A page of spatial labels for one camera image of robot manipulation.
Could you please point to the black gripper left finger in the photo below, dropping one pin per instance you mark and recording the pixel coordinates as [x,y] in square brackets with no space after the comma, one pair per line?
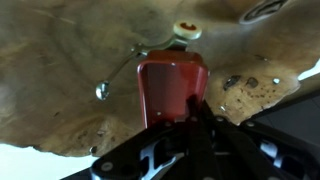
[200,153]

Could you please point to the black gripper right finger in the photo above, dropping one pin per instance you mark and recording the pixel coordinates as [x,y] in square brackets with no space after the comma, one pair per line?
[252,162]

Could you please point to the brown wooden bowl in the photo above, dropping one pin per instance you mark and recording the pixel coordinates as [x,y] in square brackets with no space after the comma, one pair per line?
[68,84]

